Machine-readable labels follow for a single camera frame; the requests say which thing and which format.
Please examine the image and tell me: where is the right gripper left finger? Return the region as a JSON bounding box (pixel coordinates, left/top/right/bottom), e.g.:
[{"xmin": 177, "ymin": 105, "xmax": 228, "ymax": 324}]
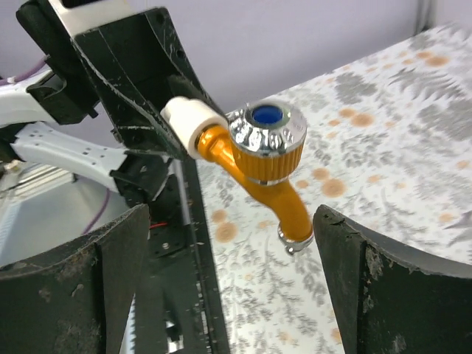
[{"xmin": 1, "ymin": 204, "xmax": 150, "ymax": 353}]

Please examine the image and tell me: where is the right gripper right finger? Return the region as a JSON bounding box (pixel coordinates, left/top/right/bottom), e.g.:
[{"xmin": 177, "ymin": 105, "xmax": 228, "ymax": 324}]
[{"xmin": 313, "ymin": 205, "xmax": 471, "ymax": 354}]

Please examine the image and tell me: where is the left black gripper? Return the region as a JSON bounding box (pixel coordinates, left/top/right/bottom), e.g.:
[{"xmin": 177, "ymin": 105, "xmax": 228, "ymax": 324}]
[{"xmin": 14, "ymin": 1, "xmax": 224, "ymax": 159}]

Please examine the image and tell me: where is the orange water faucet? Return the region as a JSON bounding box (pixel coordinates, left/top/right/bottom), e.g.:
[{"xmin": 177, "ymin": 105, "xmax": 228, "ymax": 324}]
[{"xmin": 196, "ymin": 100, "xmax": 314, "ymax": 255}]

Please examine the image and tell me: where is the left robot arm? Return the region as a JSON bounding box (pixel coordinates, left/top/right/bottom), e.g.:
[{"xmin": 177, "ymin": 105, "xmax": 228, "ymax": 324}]
[{"xmin": 1, "ymin": 1, "xmax": 227, "ymax": 206}]

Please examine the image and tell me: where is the floral table mat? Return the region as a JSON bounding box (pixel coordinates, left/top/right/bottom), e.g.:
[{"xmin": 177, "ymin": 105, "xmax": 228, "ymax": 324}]
[{"xmin": 198, "ymin": 25, "xmax": 471, "ymax": 353}]

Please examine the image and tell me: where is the white cable duct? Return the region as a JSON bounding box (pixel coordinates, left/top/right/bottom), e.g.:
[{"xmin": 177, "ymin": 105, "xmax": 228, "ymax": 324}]
[{"xmin": 119, "ymin": 296, "xmax": 136, "ymax": 354}]

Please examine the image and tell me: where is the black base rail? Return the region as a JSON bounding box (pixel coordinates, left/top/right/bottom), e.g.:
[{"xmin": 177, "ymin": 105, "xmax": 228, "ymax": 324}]
[{"xmin": 135, "ymin": 159, "xmax": 230, "ymax": 353}]

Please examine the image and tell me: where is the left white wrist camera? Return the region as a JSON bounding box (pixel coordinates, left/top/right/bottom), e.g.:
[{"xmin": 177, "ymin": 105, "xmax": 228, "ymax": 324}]
[{"xmin": 49, "ymin": 0, "xmax": 135, "ymax": 37}]

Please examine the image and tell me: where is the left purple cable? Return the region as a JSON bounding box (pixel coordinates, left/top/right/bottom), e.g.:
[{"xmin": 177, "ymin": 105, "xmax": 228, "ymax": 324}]
[{"xmin": 0, "ymin": 58, "xmax": 111, "ymax": 235}]

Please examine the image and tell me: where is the left aluminium frame post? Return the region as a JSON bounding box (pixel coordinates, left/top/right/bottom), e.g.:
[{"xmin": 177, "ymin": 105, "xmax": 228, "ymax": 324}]
[{"xmin": 414, "ymin": 0, "xmax": 437, "ymax": 35}]

